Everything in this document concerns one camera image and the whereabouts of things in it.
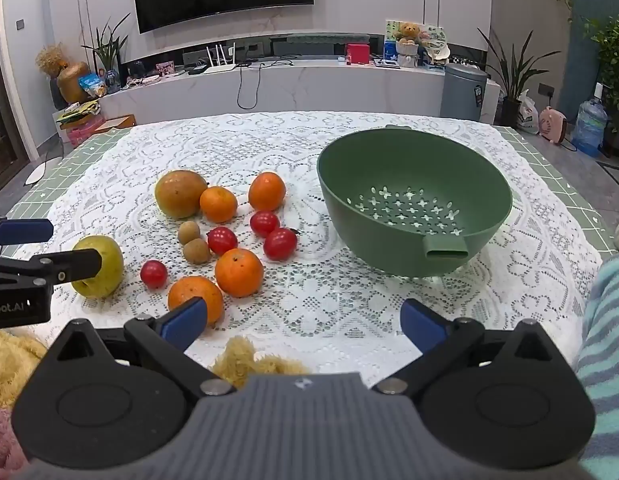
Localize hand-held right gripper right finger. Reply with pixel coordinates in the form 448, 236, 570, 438
372, 298, 573, 396

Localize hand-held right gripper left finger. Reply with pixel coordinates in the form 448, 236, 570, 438
38, 297, 237, 397

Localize mango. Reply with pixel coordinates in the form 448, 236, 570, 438
154, 170, 208, 220

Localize cardboard box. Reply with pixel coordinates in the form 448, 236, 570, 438
94, 115, 136, 134

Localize red tomato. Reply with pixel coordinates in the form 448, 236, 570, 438
262, 228, 298, 262
207, 226, 238, 256
250, 210, 281, 239
140, 260, 168, 290

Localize pink plush cloth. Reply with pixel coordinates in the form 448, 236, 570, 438
0, 406, 27, 473

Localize striped teal blanket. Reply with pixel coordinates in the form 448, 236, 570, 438
574, 254, 619, 480

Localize green ivy plant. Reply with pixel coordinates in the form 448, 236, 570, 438
582, 15, 619, 133

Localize long-leaf plant in black pot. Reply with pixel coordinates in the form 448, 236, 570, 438
477, 27, 563, 129

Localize black cable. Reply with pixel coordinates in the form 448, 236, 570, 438
236, 61, 263, 110

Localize white router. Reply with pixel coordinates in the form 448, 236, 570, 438
205, 44, 237, 73

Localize stack of papers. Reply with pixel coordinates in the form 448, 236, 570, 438
54, 101, 101, 124

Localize blue snack packet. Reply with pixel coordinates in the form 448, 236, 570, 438
78, 74, 107, 98

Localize grey trash bin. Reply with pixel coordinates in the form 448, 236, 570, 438
440, 63, 489, 122

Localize pink storage box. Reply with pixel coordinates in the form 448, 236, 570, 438
59, 117, 105, 148

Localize green picture board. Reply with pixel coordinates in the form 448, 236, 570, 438
384, 20, 447, 61

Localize green colander bowl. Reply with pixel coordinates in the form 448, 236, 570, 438
317, 125, 513, 278

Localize gold vase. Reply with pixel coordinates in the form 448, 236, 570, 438
56, 61, 90, 105

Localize pink heater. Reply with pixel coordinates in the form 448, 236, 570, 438
538, 106, 569, 145

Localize blue water bottle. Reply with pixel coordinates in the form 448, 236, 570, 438
571, 82, 609, 157

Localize green plant in glass vase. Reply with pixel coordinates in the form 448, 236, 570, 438
80, 12, 132, 93

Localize white marble television console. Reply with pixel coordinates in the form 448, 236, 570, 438
96, 55, 500, 127

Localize dried yellow flowers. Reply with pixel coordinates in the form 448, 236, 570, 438
36, 44, 70, 78

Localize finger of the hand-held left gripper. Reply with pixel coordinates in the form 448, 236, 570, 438
0, 248, 103, 289
0, 216, 55, 247

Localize yellow-green pear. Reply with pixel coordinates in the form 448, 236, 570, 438
70, 235, 125, 300

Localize white plastic bag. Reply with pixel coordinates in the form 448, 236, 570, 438
517, 90, 540, 135

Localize orange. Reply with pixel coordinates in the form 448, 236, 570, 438
199, 186, 238, 224
248, 171, 286, 212
214, 248, 264, 297
168, 276, 224, 327

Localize white lace tablecloth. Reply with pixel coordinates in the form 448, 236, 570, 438
32, 110, 605, 376

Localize brown teddy bear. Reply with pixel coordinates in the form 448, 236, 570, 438
394, 21, 421, 46

